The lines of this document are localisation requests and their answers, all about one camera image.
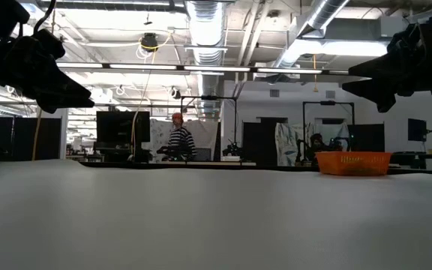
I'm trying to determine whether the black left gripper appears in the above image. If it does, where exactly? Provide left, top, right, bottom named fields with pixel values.
left=0, top=36, right=96, bottom=114

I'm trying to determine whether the small monitor on arm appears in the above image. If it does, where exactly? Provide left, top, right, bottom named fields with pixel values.
left=406, top=118, right=428, bottom=143

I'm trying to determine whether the cluttered background desk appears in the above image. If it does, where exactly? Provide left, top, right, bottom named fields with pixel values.
left=65, top=144, right=153, bottom=164

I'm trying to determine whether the black computer monitor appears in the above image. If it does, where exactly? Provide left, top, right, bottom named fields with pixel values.
left=95, top=110, right=152, bottom=149

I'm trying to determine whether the dark background desk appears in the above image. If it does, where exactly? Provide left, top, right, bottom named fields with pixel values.
left=390, top=151, right=432, bottom=170

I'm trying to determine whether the orange plastic basket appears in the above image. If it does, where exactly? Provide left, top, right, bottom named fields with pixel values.
left=315, top=151, right=392, bottom=177

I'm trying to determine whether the person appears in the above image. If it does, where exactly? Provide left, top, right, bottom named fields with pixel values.
left=308, top=133, right=329, bottom=163
left=166, top=112, right=198, bottom=162

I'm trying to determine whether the patterned white cloth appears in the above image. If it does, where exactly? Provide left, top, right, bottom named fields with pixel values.
left=150, top=118, right=179, bottom=163
left=274, top=122, right=313, bottom=166

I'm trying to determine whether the long ceiling light strip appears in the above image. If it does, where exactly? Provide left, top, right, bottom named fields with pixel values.
left=56, top=61, right=350, bottom=76

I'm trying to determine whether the yellow power cable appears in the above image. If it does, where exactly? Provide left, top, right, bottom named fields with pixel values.
left=31, top=7, right=58, bottom=163

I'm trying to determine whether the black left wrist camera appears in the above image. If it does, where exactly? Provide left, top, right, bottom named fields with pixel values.
left=31, top=28, right=67, bottom=61

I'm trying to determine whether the black metal station frame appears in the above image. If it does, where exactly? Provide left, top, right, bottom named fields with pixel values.
left=301, top=100, right=356, bottom=151
left=179, top=95, right=239, bottom=162

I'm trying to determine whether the yellow hanging cable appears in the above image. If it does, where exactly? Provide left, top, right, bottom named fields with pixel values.
left=130, top=73, right=152, bottom=157

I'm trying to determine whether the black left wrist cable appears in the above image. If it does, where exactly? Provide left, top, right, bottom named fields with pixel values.
left=31, top=0, right=58, bottom=35

